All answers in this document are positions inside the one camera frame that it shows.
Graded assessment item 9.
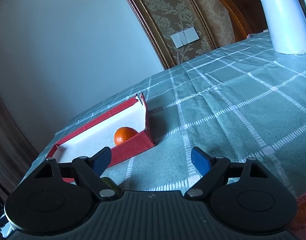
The green cut fruit piece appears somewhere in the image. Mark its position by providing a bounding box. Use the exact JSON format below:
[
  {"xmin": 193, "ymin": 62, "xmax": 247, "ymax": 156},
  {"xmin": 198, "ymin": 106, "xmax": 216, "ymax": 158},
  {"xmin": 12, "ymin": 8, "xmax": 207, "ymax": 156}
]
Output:
[{"xmin": 101, "ymin": 177, "xmax": 123, "ymax": 196}]

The brown patterned curtain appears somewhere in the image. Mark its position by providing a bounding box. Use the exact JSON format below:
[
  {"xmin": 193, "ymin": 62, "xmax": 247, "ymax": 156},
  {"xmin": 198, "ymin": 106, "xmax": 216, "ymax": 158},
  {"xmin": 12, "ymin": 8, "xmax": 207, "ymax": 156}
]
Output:
[{"xmin": 0, "ymin": 100, "xmax": 38, "ymax": 200}]

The teal checked tablecloth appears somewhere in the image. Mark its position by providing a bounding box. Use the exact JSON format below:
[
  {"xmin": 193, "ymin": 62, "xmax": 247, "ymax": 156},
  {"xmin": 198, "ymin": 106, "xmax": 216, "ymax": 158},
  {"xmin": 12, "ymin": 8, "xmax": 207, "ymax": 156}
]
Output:
[{"xmin": 20, "ymin": 31, "xmax": 306, "ymax": 198}]

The orange mandarin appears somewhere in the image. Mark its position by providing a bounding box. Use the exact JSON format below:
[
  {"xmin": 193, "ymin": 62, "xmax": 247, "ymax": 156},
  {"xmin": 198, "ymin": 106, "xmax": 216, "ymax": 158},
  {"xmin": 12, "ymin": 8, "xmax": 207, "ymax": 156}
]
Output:
[{"xmin": 114, "ymin": 127, "xmax": 138, "ymax": 146}]

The red shallow cardboard box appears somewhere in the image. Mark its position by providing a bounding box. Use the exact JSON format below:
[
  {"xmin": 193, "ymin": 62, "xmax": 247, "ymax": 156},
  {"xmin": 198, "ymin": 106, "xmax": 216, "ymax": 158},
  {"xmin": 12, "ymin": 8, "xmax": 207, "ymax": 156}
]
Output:
[{"xmin": 46, "ymin": 92, "xmax": 157, "ymax": 183}]

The wooden headboard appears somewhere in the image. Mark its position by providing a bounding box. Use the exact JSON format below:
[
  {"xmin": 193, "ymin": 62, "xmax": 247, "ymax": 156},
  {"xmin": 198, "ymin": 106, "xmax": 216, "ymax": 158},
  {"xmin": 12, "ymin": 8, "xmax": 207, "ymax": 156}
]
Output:
[{"xmin": 218, "ymin": 0, "xmax": 268, "ymax": 42}]

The white wall light switch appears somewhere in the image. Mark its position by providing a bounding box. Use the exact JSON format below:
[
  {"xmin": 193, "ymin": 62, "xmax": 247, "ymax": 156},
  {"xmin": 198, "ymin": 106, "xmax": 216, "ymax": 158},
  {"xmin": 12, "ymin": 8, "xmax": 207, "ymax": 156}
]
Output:
[{"xmin": 171, "ymin": 27, "xmax": 200, "ymax": 48}]

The gold wall frame moulding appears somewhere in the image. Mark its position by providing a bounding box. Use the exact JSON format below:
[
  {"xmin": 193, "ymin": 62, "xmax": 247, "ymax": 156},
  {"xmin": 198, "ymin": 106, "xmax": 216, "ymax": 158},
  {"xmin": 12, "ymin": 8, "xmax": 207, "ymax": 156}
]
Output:
[{"xmin": 127, "ymin": 0, "xmax": 217, "ymax": 69}]

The white electric kettle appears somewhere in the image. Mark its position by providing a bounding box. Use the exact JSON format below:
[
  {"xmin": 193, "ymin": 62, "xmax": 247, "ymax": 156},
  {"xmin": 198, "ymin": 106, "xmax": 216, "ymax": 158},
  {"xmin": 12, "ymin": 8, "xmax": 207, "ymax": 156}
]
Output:
[{"xmin": 260, "ymin": 0, "xmax": 306, "ymax": 54}]

